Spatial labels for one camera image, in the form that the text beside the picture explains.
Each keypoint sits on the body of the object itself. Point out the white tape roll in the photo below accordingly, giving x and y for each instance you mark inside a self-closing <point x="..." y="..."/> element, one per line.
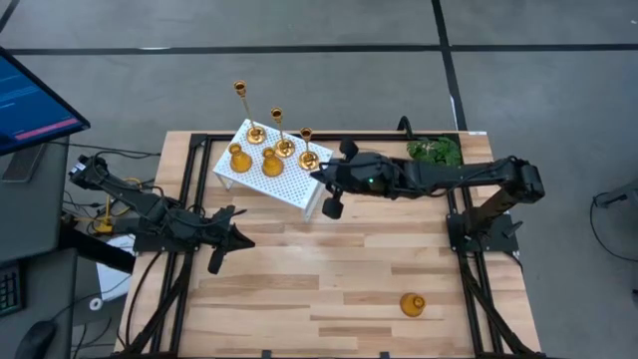
<point x="92" y="303"/>

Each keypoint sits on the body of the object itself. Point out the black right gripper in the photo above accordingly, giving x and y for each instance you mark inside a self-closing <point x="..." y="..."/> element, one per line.
<point x="355" y="175"/>

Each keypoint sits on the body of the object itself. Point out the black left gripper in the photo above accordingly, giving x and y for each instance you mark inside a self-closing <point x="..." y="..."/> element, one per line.
<point x="212" y="232"/>

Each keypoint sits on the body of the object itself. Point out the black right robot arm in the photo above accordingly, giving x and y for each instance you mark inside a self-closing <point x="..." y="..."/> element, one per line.
<point x="448" y="175"/>

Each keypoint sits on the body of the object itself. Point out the white perforated metal shelf riser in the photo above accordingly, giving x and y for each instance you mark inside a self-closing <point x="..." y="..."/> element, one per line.
<point x="289" y="184"/>

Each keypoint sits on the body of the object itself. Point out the green potted plant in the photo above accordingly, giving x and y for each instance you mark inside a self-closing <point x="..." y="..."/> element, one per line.
<point x="433" y="151"/>

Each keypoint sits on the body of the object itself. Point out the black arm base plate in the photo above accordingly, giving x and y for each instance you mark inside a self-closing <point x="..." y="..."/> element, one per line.
<point x="503" y="244"/>
<point x="149" y="244"/>

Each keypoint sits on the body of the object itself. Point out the medium brass candlestick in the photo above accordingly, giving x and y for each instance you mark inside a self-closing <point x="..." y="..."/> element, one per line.
<point x="285" y="148"/>

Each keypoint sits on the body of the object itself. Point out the black computer mouse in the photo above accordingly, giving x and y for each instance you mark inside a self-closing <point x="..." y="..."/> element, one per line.
<point x="35" y="341"/>

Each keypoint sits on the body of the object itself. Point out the short brass candlestick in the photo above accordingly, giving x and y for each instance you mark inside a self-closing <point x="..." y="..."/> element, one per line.
<point x="309" y="160"/>

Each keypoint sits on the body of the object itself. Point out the white paper sheet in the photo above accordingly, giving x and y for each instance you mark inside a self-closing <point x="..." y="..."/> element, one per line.
<point x="112" y="279"/>

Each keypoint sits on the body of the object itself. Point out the black keyboard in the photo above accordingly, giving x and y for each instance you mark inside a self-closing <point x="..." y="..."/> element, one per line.
<point x="10" y="291"/>

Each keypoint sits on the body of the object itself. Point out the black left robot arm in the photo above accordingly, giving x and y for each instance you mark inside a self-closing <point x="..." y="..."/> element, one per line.
<point x="149" y="204"/>

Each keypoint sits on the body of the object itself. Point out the black aluminium rig frame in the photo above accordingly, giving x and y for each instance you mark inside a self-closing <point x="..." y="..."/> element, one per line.
<point x="379" y="136"/>

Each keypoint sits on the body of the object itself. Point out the amber ribbed glass candle holder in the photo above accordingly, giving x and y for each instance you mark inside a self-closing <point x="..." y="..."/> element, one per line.
<point x="240" y="160"/>
<point x="410" y="305"/>
<point x="272" y="165"/>

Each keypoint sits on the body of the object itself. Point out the grey office desk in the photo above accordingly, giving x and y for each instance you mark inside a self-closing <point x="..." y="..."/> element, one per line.
<point x="35" y="214"/>

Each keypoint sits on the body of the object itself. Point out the tall brass candlestick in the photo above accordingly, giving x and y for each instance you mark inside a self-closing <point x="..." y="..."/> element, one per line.
<point x="256" y="134"/>

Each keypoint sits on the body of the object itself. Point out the blue lit desk monitor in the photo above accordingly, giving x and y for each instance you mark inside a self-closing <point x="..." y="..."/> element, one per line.
<point x="30" y="109"/>

